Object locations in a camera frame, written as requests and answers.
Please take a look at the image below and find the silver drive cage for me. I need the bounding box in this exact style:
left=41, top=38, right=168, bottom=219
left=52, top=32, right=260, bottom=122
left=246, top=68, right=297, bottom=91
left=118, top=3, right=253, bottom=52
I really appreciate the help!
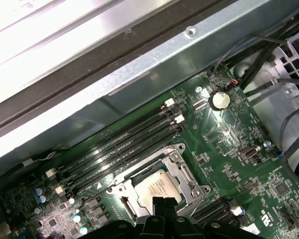
left=233, top=29, right=299, bottom=180

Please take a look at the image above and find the green motherboard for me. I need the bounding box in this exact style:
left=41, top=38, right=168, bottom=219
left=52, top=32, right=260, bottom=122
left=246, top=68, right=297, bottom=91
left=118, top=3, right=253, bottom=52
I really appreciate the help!
left=0, top=71, right=299, bottom=239

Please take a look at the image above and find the round silver coin battery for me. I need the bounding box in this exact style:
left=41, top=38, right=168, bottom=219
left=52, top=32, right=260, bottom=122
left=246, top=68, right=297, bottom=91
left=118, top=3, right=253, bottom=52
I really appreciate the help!
left=208, top=91, right=231, bottom=111

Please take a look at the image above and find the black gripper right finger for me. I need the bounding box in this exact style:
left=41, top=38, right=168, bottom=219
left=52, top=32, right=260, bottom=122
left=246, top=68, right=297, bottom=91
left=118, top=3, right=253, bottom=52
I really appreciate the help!
left=165, top=198, right=262, bottom=239

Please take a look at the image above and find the thin black wire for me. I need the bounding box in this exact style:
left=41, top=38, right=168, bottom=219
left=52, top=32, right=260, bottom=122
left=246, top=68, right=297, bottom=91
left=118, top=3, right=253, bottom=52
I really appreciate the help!
left=212, top=32, right=291, bottom=75

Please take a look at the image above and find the black and grey PC case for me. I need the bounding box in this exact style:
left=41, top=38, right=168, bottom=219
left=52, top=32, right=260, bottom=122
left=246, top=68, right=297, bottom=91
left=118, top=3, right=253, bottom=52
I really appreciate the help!
left=0, top=0, right=299, bottom=239

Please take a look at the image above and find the metal socket cover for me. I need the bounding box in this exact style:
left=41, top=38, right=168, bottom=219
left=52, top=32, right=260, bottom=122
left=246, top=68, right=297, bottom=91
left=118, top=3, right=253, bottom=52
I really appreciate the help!
left=123, top=148, right=206, bottom=221

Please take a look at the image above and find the CPU socket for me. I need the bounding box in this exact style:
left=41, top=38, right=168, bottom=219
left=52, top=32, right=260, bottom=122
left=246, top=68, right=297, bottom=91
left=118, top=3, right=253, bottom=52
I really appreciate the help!
left=106, top=143, right=213, bottom=225

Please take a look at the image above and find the metal locking lever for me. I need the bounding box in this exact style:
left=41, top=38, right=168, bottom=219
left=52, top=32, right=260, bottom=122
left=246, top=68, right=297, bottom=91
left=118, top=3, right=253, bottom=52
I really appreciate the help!
left=106, top=174, right=127, bottom=188

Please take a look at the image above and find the black cable bundle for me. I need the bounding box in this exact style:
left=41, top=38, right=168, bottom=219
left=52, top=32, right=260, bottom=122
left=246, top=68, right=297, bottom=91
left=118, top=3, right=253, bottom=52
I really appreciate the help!
left=239, top=34, right=299, bottom=92

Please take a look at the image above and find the silver CPU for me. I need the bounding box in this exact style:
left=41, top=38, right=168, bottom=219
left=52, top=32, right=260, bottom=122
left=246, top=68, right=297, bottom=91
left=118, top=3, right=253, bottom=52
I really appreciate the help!
left=134, top=170, right=181, bottom=219

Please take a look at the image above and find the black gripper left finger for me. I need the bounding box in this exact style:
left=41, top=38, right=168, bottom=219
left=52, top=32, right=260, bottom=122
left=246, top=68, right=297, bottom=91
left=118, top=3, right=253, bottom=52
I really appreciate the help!
left=80, top=197, right=167, bottom=239

